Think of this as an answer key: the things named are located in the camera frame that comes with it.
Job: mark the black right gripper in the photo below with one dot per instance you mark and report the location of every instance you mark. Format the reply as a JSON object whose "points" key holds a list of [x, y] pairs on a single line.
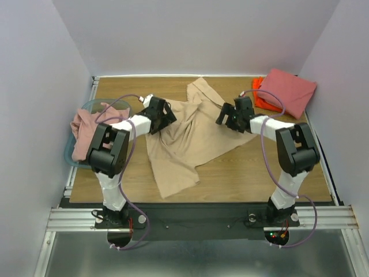
{"points": [[230, 116]]}

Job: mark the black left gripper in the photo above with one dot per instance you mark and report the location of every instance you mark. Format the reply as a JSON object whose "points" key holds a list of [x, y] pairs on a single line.
{"points": [[168, 119]]}

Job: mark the beige t shirt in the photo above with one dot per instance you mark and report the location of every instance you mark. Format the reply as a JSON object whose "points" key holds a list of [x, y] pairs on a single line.
{"points": [[192, 140]]}

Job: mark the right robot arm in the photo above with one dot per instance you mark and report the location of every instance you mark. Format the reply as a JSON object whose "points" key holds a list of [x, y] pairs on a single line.
{"points": [[296, 148]]}

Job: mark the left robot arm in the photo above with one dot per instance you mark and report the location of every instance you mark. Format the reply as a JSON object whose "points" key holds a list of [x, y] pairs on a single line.
{"points": [[108, 153]]}

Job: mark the folded orange t shirt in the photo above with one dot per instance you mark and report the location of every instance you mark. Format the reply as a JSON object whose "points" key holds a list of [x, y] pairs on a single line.
{"points": [[260, 102]]}

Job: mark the teal plastic basket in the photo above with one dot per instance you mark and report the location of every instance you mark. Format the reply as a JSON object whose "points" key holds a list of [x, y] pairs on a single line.
{"points": [[92, 105]]}

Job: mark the folded pink t shirt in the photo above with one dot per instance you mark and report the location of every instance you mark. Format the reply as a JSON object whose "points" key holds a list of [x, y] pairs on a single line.
{"points": [[287, 91]]}

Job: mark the pink crumpled t shirt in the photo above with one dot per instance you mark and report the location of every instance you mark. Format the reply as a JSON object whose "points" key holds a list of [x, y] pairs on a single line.
{"points": [[83, 132]]}

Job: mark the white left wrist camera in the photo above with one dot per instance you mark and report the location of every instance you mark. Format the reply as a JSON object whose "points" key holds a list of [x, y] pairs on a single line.
{"points": [[145, 100]]}

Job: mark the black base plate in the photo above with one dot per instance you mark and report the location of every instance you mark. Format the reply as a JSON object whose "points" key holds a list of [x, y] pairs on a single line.
{"points": [[196, 221]]}

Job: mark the aluminium frame rail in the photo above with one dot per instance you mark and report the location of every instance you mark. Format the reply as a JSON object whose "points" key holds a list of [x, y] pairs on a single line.
{"points": [[233, 180]]}

